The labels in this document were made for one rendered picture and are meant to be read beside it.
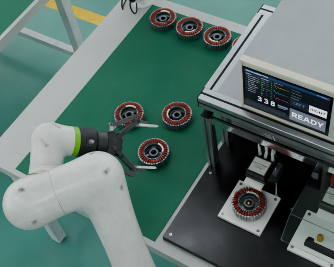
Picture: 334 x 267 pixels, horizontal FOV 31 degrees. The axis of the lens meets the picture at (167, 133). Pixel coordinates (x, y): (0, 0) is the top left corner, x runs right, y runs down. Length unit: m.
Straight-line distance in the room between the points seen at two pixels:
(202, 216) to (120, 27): 0.99
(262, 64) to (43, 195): 0.65
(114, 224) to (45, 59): 2.34
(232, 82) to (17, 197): 0.78
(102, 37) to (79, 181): 1.29
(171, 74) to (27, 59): 1.50
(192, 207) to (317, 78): 0.66
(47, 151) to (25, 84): 1.79
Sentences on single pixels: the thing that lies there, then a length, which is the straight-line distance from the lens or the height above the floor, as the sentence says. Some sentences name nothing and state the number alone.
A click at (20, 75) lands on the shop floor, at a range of 3.60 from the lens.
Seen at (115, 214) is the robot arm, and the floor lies 1.31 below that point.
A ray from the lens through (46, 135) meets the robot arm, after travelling 1.78.
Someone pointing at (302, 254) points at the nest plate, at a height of 0.78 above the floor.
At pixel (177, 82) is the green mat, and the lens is 2.32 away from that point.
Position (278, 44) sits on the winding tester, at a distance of 1.64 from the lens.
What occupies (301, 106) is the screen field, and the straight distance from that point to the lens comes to 1.63.
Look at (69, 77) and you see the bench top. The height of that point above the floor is 0.75.
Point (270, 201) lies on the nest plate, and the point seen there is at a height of 0.78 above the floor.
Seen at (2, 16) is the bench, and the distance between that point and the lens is 2.82.
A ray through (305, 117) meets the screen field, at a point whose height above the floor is 1.17.
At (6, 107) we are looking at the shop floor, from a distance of 3.48.
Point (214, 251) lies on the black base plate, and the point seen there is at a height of 0.77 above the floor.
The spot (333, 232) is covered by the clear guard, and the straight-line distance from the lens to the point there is 1.61.
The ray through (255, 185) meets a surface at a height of 0.88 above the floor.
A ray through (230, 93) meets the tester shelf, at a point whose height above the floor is 1.11.
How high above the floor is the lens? 2.51
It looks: 54 degrees down
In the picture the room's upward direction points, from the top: 13 degrees counter-clockwise
